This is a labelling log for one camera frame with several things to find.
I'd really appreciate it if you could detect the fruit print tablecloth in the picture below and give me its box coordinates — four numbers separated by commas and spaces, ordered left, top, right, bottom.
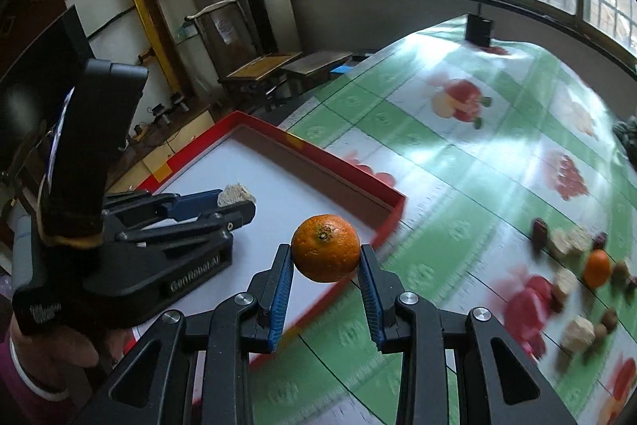
199, 14, 637, 425

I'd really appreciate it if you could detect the yellow pole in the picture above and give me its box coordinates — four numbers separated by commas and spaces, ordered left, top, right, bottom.
114, 0, 182, 94

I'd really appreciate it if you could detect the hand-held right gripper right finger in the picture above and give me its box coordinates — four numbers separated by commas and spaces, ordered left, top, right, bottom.
356, 245, 578, 425

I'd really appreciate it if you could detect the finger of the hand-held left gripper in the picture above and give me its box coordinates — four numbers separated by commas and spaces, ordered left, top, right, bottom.
114, 201, 257, 247
102, 189, 225, 227

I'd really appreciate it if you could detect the red shallow box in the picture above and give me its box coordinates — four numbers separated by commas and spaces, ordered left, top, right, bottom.
119, 110, 408, 358

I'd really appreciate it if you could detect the wooden armchair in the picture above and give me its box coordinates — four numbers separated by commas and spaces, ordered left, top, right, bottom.
185, 0, 303, 104

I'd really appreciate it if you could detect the person's left hand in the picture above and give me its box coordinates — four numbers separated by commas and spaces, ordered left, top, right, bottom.
9, 315, 117, 381

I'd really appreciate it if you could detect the black television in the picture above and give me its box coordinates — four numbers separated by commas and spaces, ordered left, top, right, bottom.
0, 4, 95, 167

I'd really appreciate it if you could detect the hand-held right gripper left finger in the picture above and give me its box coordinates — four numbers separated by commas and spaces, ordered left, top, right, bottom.
102, 243, 299, 425

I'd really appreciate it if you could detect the small black box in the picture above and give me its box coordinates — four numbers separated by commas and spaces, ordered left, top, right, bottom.
465, 14, 494, 46

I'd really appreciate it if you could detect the beige rice cake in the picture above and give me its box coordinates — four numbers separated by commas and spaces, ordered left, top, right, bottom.
547, 228, 573, 259
218, 183, 256, 208
567, 226, 594, 254
561, 316, 596, 353
552, 268, 579, 306

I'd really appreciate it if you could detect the orange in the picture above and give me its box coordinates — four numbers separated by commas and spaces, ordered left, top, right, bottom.
582, 250, 612, 289
291, 214, 361, 284

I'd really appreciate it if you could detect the dark wooden stool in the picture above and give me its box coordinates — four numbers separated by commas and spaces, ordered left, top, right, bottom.
281, 51, 355, 97

